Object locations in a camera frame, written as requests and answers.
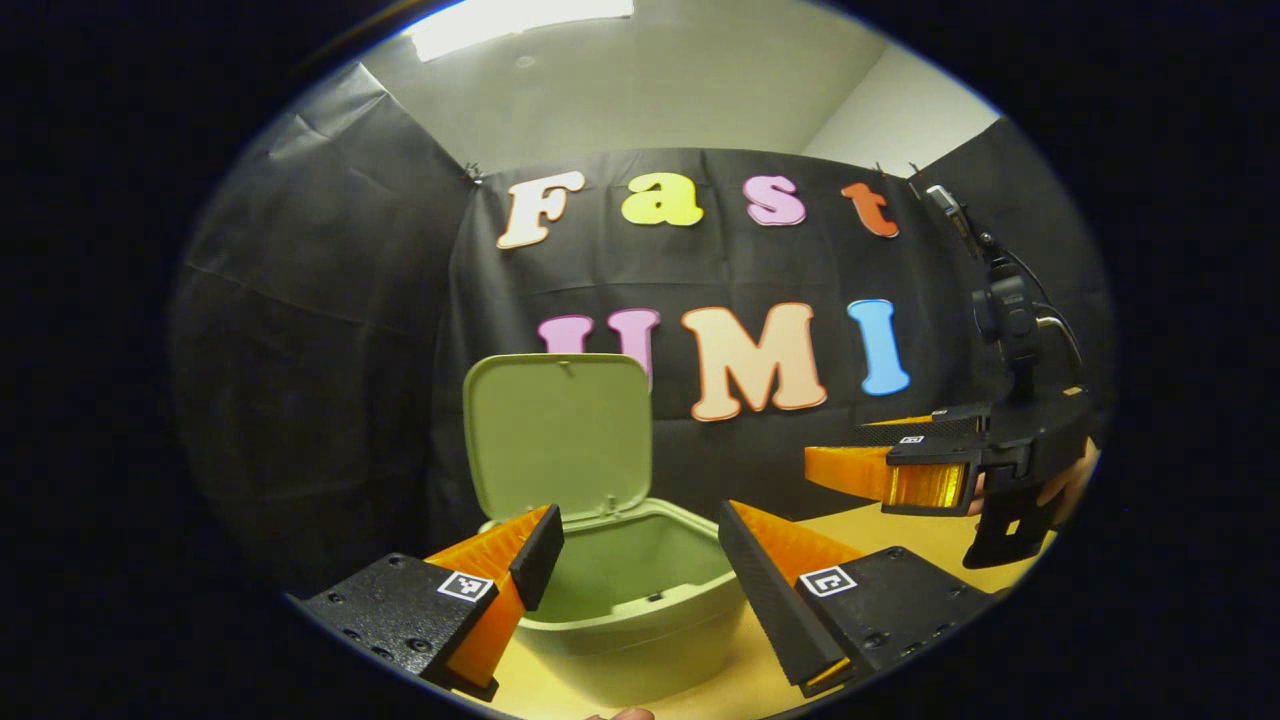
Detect green desktop garbage bin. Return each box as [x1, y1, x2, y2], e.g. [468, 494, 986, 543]
[462, 352, 753, 709]

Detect black backdrop cloth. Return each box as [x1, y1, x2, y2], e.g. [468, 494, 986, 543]
[168, 62, 1117, 603]

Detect wooden desktop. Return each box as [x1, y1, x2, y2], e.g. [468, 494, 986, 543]
[480, 500, 1057, 720]

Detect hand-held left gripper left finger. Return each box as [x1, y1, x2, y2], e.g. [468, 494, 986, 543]
[289, 504, 566, 702]

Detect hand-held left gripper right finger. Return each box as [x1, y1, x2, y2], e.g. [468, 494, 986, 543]
[717, 499, 1000, 699]

